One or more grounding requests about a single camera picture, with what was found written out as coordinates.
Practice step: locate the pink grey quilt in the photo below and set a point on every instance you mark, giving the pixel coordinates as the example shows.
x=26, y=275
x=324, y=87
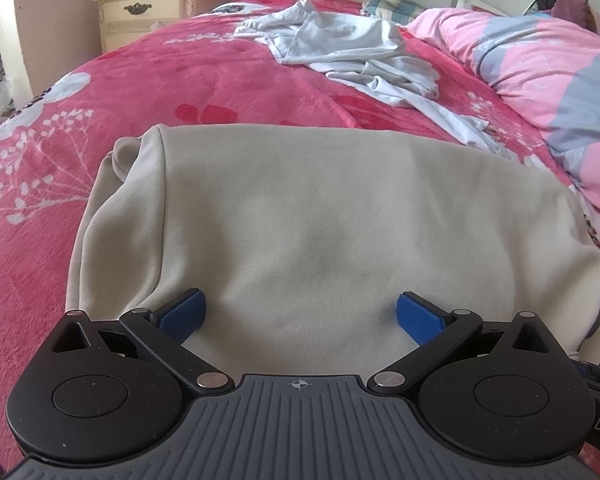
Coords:
x=530, y=70

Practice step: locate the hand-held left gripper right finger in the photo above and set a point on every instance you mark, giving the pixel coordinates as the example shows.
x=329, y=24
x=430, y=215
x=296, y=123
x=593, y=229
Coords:
x=420, y=317

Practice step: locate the red floral blanket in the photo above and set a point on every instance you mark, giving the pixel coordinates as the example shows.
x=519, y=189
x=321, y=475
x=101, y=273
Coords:
x=30, y=260

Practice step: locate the cream nightstand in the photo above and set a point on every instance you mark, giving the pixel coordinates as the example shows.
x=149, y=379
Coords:
x=145, y=15

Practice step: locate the plaid pillow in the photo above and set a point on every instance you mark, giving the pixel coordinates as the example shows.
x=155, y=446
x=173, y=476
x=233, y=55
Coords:
x=400, y=7

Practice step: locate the white shirt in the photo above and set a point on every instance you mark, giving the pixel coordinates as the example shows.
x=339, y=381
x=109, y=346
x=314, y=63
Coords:
x=355, y=40

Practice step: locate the beige zip jacket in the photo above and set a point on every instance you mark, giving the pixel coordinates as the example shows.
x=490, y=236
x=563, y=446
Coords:
x=305, y=235

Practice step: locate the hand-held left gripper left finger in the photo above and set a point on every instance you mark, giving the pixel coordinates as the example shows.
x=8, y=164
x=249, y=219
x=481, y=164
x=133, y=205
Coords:
x=185, y=310

